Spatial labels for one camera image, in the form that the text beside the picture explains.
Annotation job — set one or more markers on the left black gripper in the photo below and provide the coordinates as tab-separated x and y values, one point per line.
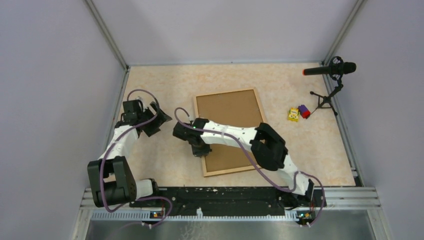
157	121

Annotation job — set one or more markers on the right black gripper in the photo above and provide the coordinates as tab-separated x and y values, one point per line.
201	152

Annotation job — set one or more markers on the wooden picture frame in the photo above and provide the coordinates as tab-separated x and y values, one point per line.
232	172

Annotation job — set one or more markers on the brown backing board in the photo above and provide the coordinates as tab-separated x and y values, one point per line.
232	109

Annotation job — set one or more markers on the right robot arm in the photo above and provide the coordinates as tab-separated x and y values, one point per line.
263	146

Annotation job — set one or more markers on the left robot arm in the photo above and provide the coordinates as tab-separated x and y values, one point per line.
110	177

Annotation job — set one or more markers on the yellow owl toy block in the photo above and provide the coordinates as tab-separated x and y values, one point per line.
293	114

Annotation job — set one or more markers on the purple red toy block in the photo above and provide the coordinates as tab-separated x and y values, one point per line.
304	111

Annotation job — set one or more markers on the microphone tripod stand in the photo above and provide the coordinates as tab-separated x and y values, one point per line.
325	102

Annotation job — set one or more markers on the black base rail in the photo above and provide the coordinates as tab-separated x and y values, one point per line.
226	201

